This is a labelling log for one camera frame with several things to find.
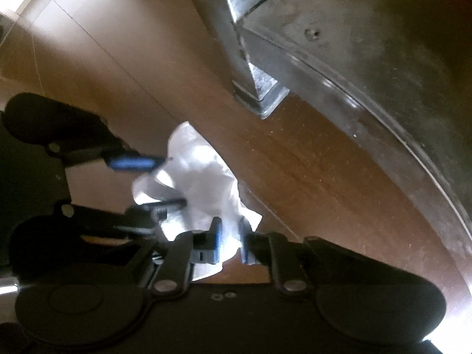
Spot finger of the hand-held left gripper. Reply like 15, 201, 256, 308
72, 198, 187, 242
63, 141, 167, 173

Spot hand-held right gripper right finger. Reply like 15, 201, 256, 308
238, 217, 373, 298

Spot white tissue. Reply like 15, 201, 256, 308
132, 120, 263, 281

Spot low glossy wooden bench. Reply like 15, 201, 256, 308
176, 0, 472, 305

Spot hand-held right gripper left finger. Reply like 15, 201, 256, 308
150, 216, 224, 296

